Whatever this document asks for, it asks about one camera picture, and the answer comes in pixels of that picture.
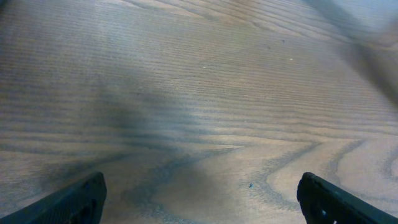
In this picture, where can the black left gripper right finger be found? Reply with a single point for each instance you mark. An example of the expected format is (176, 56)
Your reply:
(321, 202)

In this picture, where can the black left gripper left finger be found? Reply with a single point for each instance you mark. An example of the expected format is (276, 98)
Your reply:
(79, 203)

